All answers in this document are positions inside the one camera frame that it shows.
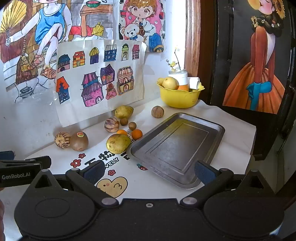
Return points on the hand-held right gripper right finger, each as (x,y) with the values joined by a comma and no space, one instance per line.
(204,172)

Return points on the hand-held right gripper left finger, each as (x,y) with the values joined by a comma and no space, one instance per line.
(93,172)

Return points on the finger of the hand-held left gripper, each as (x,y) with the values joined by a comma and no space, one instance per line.
(41,161)
(7,155)

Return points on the dark striped pepino melon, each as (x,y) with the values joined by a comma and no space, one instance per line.
(62,139)

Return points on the brown kiwi with sticker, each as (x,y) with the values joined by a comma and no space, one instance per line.
(79,141)

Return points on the large yellow green fruit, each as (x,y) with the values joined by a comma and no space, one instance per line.
(118,144)

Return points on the metal baking tray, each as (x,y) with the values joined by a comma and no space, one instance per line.
(175,148)

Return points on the pale striped pepino melon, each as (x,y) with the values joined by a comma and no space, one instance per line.
(111,125)

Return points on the small orange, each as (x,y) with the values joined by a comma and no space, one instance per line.
(121,132)
(137,134)

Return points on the tan passion fruit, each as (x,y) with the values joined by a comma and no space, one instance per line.
(157,111)

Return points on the small brown round fruit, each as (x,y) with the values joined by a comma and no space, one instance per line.
(132,125)
(123,121)

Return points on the house drawing sheet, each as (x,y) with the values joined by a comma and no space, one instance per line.
(76,113)

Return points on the small yellow green fruit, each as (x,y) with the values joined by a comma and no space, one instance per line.
(124,112)

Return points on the yellow plastic bowl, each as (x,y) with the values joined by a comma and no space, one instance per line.
(178,99)

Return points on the white paper roll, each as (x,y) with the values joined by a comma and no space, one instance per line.
(193,83)

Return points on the white and orange cup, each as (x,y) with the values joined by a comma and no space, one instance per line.
(182,80)

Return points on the yellow pear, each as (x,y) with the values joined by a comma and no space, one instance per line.
(170,83)

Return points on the glass jar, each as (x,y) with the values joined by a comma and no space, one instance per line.
(177,71)

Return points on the poster of orange dress figure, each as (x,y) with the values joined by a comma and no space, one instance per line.
(256,76)

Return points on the yellow flower sprig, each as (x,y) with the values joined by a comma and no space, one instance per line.
(172,64)

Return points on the dark door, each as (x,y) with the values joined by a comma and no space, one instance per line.
(217,46)

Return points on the drawing of figure with fan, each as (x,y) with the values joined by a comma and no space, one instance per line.
(48,25)

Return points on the drawing of figure with teddy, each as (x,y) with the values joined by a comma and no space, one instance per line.
(138,23)

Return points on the wooden door frame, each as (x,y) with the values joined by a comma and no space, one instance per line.
(193,34)

